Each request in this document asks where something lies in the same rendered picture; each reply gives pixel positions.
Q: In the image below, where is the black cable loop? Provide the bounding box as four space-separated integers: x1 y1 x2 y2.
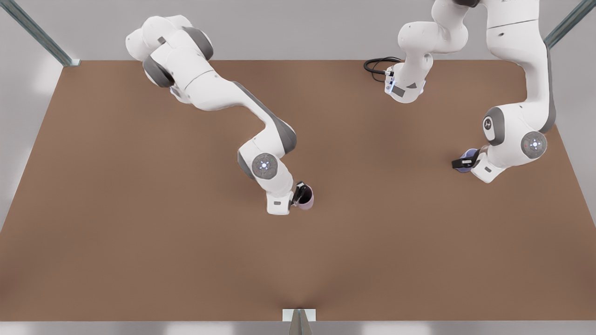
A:
364 57 403 83

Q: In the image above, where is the pink cup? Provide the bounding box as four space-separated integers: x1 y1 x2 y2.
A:
295 184 314 210

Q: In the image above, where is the purple cup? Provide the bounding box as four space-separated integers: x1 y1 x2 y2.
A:
455 148 480 174

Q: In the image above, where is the silver frame post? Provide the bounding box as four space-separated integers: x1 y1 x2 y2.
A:
543 0 596 49
283 308 316 335
0 0 81 67

